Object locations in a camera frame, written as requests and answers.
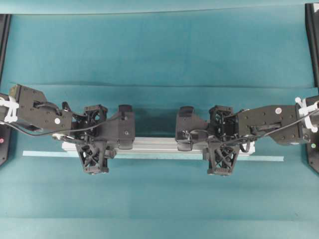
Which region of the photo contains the black right base stand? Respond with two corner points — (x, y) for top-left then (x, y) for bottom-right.
(305, 2), (319, 173)

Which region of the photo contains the white right cable tie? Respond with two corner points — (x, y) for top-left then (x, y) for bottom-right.
(295, 97), (319, 133)

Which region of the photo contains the black left base stand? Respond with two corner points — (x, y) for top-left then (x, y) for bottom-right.
(0, 14), (12, 167)

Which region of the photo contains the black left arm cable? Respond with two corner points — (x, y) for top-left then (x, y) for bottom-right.
(0, 100), (120, 137)

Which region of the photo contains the black base stand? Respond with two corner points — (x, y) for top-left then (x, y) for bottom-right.
(0, 14), (12, 167)
(305, 2), (319, 173)

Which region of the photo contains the silver aluminium extrusion rail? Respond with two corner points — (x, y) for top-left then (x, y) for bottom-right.
(61, 136), (256, 159)

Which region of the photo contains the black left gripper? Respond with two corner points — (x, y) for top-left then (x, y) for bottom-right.
(67, 105), (135, 175)

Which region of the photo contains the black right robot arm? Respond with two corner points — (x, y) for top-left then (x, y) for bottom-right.
(175, 96), (319, 176)

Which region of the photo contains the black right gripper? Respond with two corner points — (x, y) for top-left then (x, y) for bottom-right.
(175, 106), (240, 176)

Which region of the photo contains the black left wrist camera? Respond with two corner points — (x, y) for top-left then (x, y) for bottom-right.
(84, 105), (108, 125)

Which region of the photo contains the white left cable tie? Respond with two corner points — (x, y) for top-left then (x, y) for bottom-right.
(0, 96), (19, 123)

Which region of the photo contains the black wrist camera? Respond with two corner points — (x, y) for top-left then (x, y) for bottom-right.
(84, 105), (108, 125)
(209, 105), (236, 136)

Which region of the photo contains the white cable tie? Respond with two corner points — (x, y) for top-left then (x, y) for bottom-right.
(295, 97), (319, 133)
(0, 96), (19, 123)

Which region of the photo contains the pale teal marker strip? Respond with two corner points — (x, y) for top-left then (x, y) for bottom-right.
(22, 150), (284, 162)

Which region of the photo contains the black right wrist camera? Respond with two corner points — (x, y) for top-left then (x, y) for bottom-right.
(209, 105), (236, 136)

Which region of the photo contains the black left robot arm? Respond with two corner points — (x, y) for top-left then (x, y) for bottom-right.
(0, 84), (136, 174)

